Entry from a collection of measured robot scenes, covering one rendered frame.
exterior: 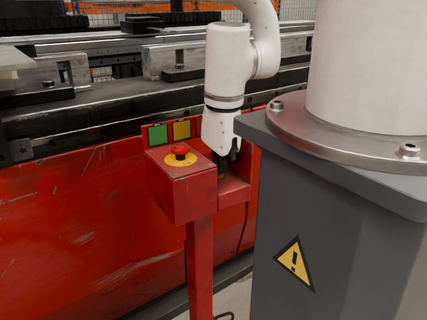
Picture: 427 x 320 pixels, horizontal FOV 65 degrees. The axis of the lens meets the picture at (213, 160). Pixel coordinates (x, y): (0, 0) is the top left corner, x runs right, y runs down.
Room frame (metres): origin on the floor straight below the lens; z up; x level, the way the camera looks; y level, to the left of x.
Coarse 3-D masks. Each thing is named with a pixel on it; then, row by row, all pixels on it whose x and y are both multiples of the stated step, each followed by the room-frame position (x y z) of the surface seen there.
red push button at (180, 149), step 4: (180, 144) 0.68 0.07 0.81; (172, 148) 0.66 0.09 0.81; (176, 148) 0.65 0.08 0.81; (180, 148) 0.65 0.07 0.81; (184, 148) 0.65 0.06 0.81; (188, 148) 0.66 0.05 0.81; (172, 152) 0.65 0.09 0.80; (176, 152) 0.64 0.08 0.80; (180, 152) 0.64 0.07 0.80; (184, 152) 0.65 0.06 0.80; (176, 156) 0.65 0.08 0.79; (180, 156) 0.65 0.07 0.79; (184, 156) 0.66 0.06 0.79; (180, 160) 0.65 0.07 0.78
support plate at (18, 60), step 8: (0, 48) 0.75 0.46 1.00; (8, 48) 0.75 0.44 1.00; (16, 48) 0.75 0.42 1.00; (0, 56) 0.65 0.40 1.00; (8, 56) 0.65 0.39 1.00; (16, 56) 0.65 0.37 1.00; (24, 56) 0.65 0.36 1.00; (0, 64) 0.57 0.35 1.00; (8, 64) 0.57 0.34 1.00; (16, 64) 0.57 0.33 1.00; (24, 64) 0.58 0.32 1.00; (32, 64) 0.59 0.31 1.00
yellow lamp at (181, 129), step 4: (188, 120) 0.77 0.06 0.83; (176, 124) 0.75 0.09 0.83; (180, 124) 0.75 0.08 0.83; (184, 124) 0.76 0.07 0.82; (188, 124) 0.77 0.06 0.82; (176, 128) 0.75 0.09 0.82; (180, 128) 0.75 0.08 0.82; (184, 128) 0.76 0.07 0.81; (188, 128) 0.77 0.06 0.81; (176, 132) 0.75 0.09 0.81; (180, 132) 0.75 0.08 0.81; (184, 132) 0.76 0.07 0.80; (188, 132) 0.76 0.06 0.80; (176, 136) 0.75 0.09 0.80; (180, 136) 0.75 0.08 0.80; (184, 136) 0.76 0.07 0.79; (188, 136) 0.76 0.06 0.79
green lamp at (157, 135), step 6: (156, 126) 0.72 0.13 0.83; (162, 126) 0.73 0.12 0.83; (150, 132) 0.71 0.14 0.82; (156, 132) 0.72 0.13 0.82; (162, 132) 0.73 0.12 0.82; (150, 138) 0.71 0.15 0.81; (156, 138) 0.72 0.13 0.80; (162, 138) 0.73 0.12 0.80; (150, 144) 0.71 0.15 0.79; (156, 144) 0.72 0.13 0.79
